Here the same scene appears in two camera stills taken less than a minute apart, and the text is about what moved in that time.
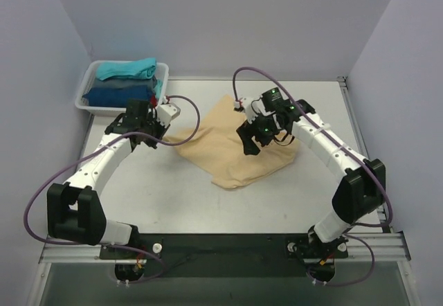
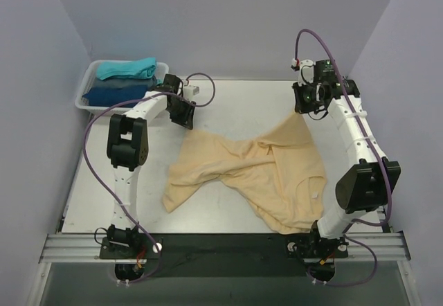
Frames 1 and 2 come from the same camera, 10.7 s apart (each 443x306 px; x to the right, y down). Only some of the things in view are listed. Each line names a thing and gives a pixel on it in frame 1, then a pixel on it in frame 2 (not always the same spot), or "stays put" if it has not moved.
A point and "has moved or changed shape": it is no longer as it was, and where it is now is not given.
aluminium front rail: [392, 248] stays put
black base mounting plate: [225, 255] stays put
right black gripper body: [252, 133] → [304, 100]
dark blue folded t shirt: [118, 96] stays put
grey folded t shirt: [124, 82] stays put
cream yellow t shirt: [217, 147] has moved or changed shape
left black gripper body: [151, 134] → [181, 111]
